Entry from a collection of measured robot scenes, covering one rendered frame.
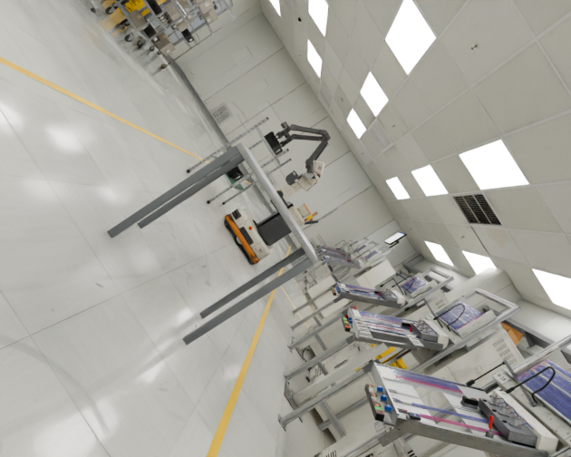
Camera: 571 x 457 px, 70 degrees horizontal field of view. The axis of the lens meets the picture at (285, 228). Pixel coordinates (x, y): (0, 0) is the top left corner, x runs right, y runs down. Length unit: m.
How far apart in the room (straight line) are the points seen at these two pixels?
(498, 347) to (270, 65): 10.62
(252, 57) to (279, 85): 1.15
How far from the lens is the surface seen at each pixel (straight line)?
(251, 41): 13.22
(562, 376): 2.78
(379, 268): 8.26
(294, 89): 12.66
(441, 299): 5.17
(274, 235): 4.78
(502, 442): 2.37
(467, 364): 3.82
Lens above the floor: 0.88
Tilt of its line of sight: 4 degrees down
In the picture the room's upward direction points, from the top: 57 degrees clockwise
